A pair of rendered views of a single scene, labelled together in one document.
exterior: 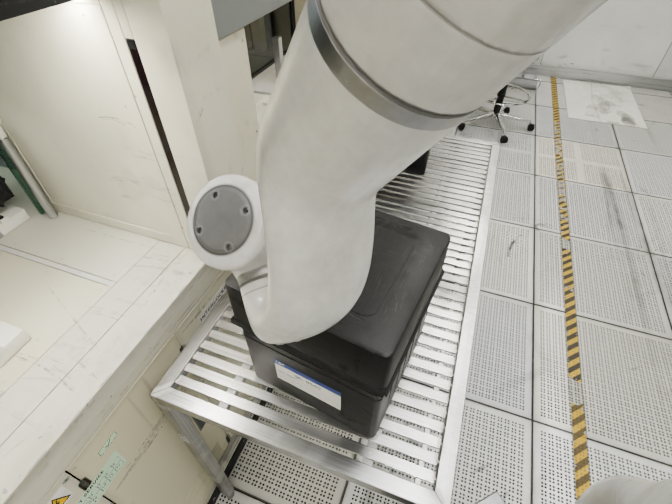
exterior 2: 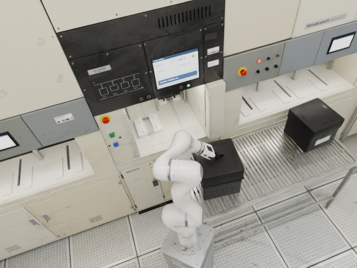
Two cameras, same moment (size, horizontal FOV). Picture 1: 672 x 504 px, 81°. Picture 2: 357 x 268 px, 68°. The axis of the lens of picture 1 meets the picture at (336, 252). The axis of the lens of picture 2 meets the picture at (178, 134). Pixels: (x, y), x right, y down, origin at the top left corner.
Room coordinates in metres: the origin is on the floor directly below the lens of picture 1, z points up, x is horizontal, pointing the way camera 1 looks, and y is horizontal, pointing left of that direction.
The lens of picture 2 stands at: (-0.33, -0.77, 2.52)
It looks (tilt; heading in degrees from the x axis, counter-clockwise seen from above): 48 degrees down; 56
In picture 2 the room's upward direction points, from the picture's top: 8 degrees counter-clockwise
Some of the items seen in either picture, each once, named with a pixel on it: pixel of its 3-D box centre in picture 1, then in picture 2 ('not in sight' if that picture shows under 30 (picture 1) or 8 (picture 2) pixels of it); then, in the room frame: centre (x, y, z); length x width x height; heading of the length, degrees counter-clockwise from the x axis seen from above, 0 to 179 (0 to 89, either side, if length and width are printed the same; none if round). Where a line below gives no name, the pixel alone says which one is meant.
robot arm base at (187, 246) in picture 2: not in sight; (187, 234); (0.01, -0.21, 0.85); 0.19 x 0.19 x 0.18
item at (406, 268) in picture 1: (343, 271); (217, 160); (0.46, -0.01, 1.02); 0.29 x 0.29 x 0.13; 62
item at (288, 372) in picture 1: (342, 329); (217, 174); (0.46, -0.01, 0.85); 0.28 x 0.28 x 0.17; 62
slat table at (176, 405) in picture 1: (371, 308); (257, 184); (0.86, -0.13, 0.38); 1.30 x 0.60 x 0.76; 160
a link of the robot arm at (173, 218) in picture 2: not in sight; (178, 219); (-0.02, -0.18, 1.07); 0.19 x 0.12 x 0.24; 133
